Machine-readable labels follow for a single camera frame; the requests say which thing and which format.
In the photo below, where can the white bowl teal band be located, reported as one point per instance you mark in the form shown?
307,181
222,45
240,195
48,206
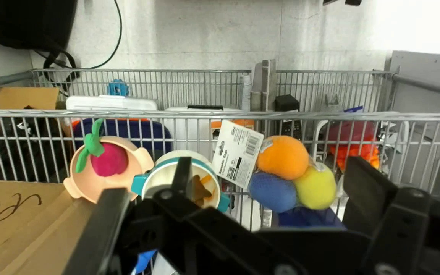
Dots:
161,174

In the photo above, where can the yellow plush ball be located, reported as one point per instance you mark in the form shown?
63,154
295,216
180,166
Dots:
316,187

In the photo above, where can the beetroot plushy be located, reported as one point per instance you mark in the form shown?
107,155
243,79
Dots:
110,161

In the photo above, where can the metal shelf pole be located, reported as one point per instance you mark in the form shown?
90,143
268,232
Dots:
263,85

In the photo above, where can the orange plush ball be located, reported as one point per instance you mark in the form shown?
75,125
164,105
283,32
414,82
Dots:
283,157

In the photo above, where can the white plastic case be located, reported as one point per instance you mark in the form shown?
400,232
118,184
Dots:
110,103

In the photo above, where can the black bag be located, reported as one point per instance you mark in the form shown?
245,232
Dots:
22,24

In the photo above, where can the pink bowl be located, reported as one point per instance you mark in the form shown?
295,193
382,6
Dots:
84,186

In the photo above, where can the cardboard scrap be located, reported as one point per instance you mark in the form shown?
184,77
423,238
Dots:
23,99

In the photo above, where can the blue plastic bin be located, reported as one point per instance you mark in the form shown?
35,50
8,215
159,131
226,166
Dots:
309,218

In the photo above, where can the blue plush ball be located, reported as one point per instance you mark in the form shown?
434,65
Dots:
274,193

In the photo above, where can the red toy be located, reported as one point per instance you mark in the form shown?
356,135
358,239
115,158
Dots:
355,143

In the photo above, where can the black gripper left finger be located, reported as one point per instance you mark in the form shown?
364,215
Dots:
103,230

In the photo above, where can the white barcode tag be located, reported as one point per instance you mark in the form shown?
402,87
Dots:
237,154

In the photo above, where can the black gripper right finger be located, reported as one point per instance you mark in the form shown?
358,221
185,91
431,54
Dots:
404,235

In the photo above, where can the brown cardboard box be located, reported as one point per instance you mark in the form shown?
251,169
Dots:
15,230

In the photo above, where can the navy blue container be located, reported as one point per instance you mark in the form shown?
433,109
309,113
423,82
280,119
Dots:
144,134

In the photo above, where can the small blue item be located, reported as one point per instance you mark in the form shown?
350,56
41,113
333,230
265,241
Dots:
118,88

